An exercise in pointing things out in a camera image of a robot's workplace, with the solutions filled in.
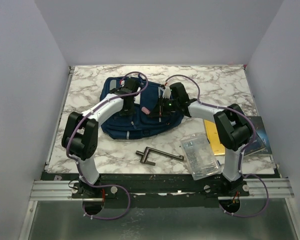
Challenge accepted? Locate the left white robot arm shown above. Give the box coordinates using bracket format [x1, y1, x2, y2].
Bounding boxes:
[61, 76, 142, 198]

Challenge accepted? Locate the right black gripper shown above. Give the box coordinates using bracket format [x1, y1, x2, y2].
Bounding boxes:
[149, 96, 179, 119]

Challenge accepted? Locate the dark blue book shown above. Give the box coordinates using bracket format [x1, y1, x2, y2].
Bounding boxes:
[244, 133, 266, 156]

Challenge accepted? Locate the yellow notebook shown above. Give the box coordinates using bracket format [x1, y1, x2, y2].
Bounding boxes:
[203, 120, 226, 156]

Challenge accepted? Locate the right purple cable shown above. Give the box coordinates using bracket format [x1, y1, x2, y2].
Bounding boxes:
[164, 74, 270, 218]

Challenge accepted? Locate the pink eraser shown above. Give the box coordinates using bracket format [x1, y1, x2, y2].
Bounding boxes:
[141, 107, 150, 115]

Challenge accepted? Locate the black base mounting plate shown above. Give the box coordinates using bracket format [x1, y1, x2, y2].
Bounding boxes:
[41, 173, 282, 210]

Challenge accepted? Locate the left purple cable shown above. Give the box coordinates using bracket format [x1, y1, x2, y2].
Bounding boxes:
[66, 71, 150, 221]

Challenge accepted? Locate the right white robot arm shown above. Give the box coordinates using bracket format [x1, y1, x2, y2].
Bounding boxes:
[148, 82, 256, 196]

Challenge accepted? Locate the aluminium rail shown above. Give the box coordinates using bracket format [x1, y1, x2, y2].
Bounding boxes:
[30, 178, 295, 202]

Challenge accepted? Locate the navy blue student backpack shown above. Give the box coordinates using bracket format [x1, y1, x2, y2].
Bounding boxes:
[101, 81, 184, 140]

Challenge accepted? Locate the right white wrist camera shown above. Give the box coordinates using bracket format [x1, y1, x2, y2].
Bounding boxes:
[162, 86, 172, 99]

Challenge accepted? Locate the black starry book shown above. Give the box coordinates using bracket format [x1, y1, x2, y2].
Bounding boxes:
[248, 116, 272, 156]

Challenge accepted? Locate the purple cable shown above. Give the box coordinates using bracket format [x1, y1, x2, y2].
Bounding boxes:
[66, 71, 150, 221]
[164, 74, 270, 218]

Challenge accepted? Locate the clear plastic pencil case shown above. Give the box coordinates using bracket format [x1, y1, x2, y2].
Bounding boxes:
[180, 134, 222, 181]

